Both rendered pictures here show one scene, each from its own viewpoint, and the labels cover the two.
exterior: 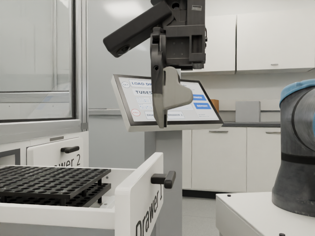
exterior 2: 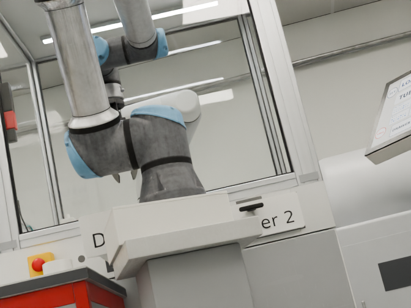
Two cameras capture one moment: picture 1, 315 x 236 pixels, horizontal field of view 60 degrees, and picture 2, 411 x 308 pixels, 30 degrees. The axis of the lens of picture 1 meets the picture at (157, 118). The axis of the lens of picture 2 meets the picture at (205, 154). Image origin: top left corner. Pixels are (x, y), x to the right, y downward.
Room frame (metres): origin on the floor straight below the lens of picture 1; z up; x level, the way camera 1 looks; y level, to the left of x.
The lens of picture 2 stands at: (0.34, -1.95, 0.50)
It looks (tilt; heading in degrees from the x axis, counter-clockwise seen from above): 15 degrees up; 81
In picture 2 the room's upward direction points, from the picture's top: 13 degrees counter-clockwise
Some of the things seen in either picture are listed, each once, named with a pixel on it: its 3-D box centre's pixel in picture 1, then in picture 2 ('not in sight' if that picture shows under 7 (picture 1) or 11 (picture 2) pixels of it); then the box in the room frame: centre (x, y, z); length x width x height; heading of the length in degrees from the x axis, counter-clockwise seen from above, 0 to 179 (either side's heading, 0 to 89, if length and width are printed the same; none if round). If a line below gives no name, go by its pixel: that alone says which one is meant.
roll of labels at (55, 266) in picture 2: not in sight; (58, 270); (0.23, -0.11, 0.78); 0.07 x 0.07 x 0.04
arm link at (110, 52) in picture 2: not in sight; (103, 54); (0.44, -0.13, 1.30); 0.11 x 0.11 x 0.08; 81
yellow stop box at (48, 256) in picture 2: not in sight; (41, 266); (0.16, 0.37, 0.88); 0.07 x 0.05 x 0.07; 171
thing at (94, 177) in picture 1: (89, 180); not in sight; (0.46, 0.11, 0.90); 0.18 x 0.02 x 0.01; 171
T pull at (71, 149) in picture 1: (68, 149); (251, 208); (0.80, 0.26, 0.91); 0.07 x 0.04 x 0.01; 171
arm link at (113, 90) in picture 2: not in sight; (110, 96); (0.44, -0.03, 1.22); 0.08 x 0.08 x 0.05
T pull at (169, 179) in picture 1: (162, 179); not in sight; (0.44, -0.01, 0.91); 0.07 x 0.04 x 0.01; 171
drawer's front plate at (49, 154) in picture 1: (60, 160); (253, 219); (0.80, 0.29, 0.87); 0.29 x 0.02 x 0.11; 171
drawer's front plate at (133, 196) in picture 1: (146, 197); (136, 225); (0.44, 0.02, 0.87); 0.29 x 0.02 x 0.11; 171
